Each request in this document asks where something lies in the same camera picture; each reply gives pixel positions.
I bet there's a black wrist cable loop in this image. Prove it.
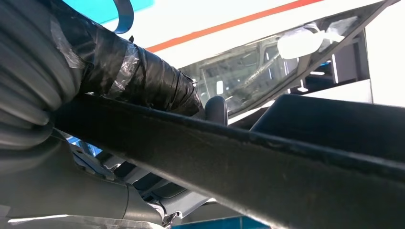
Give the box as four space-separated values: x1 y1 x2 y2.
111 0 136 35

